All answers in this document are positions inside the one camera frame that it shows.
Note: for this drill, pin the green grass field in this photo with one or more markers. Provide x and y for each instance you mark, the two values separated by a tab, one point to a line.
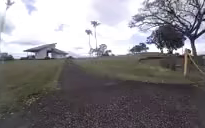
16	78
130	68

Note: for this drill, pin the distant dark trees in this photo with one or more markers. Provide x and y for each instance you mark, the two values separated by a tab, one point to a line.
139	48

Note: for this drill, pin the dark leafy tree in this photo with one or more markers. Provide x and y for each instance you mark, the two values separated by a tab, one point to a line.
166	38

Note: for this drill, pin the dark bush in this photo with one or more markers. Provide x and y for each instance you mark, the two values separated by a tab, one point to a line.
3	56

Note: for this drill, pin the dark gravel road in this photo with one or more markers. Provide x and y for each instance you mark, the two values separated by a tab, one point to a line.
100	103

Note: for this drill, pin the low trees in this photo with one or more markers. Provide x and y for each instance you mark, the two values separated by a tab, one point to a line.
100	50

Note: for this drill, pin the white building with dark roof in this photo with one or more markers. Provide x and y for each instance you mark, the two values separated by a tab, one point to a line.
45	51

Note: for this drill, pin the large bare spreading tree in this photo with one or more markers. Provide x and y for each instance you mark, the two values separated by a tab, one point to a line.
190	20

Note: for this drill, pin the wooden post with brace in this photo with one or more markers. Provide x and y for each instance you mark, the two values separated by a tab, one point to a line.
186	63

